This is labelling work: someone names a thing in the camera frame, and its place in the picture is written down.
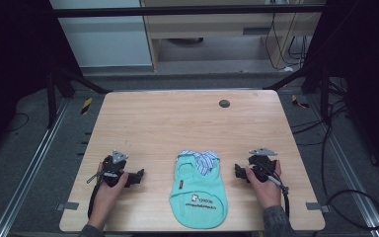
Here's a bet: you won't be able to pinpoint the black curtain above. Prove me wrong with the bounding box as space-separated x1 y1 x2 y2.
302 0 379 182
0 0 84 162

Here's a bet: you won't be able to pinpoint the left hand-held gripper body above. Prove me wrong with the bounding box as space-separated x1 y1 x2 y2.
101 149 132 189

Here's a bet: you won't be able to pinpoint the person's left hand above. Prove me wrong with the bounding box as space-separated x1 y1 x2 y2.
93 163 130 215

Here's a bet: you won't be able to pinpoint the yellow black striped tape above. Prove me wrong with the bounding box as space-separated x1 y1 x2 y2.
80 97 94 116
290 94 311 110

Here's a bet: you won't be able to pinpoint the hand-held gripper cable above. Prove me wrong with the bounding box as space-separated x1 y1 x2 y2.
86 171 120 220
264 166 291 220

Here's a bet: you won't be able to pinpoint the left hand-held gripper cable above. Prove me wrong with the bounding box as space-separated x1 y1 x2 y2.
86 171 120 220

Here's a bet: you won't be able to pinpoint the mint green pet shirt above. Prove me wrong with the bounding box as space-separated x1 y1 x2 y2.
168 149 229 230

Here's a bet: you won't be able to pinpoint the black metal stand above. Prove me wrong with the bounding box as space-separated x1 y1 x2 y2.
265 63 333 126
44 65 114 130

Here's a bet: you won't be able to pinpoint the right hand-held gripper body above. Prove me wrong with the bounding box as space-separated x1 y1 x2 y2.
247 147 279 184

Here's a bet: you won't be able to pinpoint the black horizontal frame bar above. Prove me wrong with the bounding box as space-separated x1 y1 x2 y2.
49 3 328 19

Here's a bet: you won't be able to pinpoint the aluminium floor rail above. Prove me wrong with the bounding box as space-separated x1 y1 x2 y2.
308 94 379 237
0 98 73 237

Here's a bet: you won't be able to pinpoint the thin black floor cable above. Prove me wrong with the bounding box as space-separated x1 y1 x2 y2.
3 112 31 134

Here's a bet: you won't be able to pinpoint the black floor cable loop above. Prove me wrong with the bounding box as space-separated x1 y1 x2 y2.
290 95 379 232

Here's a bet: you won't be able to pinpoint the grey table bracket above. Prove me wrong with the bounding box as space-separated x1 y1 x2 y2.
305 201 331 214
55 201 80 212

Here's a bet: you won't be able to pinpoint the white cabinet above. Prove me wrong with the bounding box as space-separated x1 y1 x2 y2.
48 0 153 69

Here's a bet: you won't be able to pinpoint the person's right hand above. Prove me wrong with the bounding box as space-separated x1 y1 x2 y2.
245 160 283 210

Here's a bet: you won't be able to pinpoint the black cables under desk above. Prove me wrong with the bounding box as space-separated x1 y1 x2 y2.
264 12 311 72

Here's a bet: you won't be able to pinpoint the right hand-held gripper cable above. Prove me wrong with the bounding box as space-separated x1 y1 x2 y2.
264 166 291 220

